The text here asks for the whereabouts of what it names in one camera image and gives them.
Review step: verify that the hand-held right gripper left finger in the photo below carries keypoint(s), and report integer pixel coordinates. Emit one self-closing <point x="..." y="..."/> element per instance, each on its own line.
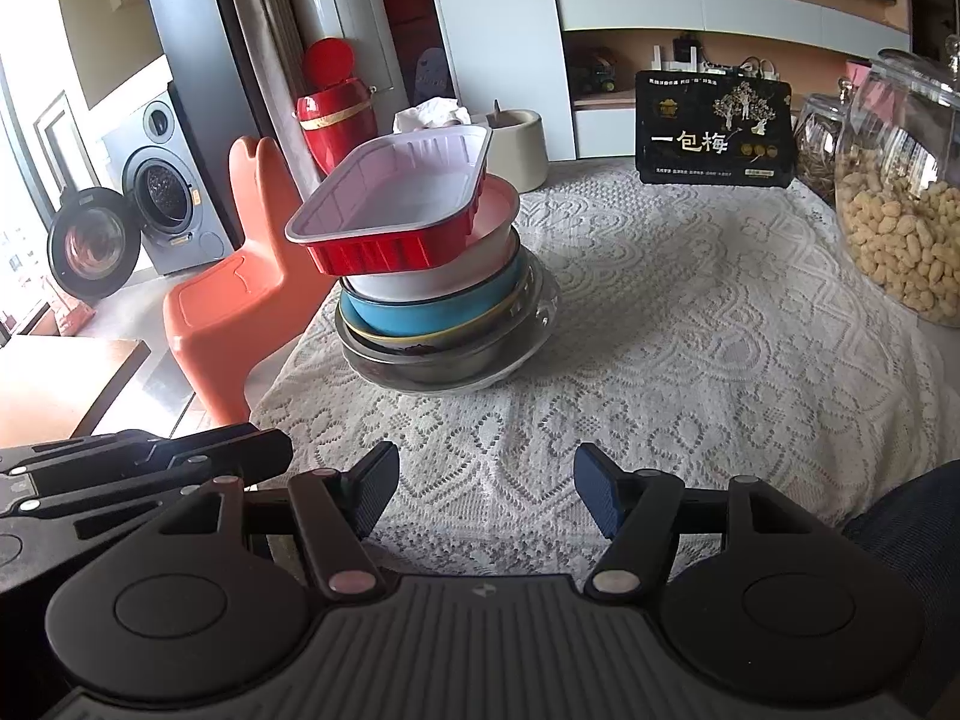
<point x="375" y="487"/>

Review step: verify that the round washing machine door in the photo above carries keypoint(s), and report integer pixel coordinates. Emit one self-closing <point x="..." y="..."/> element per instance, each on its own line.
<point x="94" y="244"/>

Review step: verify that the clear jar of peanuts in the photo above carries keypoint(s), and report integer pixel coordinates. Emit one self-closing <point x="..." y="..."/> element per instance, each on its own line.
<point x="900" y="217"/>

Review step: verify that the green toy tractor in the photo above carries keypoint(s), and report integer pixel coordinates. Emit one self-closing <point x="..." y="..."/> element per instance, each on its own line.
<point x="594" y="73"/>

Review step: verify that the wooden side table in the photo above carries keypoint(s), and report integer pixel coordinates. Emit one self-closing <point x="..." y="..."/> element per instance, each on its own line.
<point x="60" y="382"/>

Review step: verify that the white plastic bowl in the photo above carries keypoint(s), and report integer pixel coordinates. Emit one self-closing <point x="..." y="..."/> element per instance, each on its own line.
<point x="450" y="270"/>

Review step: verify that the beige oval container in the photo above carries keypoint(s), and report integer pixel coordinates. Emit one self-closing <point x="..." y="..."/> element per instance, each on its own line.
<point x="521" y="142"/>

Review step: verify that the red trash can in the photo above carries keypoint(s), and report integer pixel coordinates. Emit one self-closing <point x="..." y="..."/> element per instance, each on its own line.
<point x="330" y="105"/>

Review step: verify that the white lace tablecloth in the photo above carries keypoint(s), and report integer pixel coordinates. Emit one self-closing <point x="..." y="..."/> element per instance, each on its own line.
<point x="675" y="352"/>

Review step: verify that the white floral plate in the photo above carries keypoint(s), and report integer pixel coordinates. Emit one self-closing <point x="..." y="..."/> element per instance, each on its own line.
<point x="525" y="356"/>

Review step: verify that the clear jar of seeds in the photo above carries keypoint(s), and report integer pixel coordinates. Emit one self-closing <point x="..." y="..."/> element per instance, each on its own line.
<point x="817" y="142"/>

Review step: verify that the red foil tray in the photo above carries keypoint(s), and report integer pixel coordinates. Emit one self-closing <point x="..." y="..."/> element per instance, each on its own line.
<point x="390" y="202"/>

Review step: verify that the black snack box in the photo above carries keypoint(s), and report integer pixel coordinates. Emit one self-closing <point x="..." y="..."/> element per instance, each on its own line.
<point x="712" y="127"/>

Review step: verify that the orange plastic chair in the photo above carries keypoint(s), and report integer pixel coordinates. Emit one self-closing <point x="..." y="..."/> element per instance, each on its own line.
<point x="232" y="300"/>

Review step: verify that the white wall cabinet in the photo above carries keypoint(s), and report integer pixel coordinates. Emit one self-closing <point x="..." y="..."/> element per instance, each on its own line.
<point x="712" y="7"/>

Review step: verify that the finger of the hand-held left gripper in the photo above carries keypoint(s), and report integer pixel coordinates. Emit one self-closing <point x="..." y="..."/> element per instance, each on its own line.
<point x="90" y="499"/>
<point x="187" y="454"/>

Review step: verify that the white bowl yellow rim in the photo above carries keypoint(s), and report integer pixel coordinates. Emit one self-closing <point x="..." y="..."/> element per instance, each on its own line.
<point x="450" y="336"/>

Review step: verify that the blue enamel bowl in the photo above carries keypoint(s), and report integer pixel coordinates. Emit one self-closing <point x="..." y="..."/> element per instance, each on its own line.
<point x="405" y="319"/>

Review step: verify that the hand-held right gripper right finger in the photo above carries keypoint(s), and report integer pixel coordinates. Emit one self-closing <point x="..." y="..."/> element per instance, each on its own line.
<point x="598" y="491"/>

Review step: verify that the white crumpled tissue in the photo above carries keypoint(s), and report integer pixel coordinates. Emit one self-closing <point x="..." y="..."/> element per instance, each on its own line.
<point x="431" y="116"/>

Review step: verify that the stainless steel bowl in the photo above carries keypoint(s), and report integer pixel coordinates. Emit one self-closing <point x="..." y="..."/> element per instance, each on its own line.
<point x="450" y="364"/>

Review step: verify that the grey washing machine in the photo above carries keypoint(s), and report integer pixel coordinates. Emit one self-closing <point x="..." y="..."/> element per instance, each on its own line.
<point x="172" y="187"/>

